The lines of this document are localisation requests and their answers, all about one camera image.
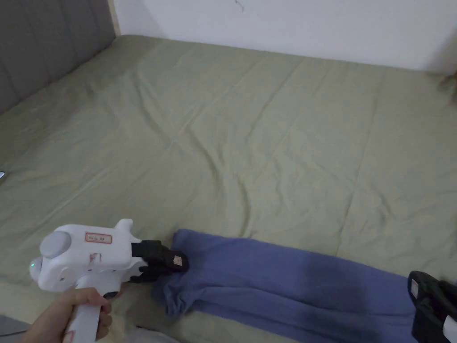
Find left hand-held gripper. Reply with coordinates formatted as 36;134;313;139
29;218;190;343

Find blue garment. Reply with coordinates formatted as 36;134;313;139
151;228;422;343

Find person's left hand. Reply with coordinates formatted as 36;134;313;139
23;287;113;343

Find bed with pale green sheet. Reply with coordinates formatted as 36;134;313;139
0;33;457;343

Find grey padded headboard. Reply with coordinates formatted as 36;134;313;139
0;0;119;116

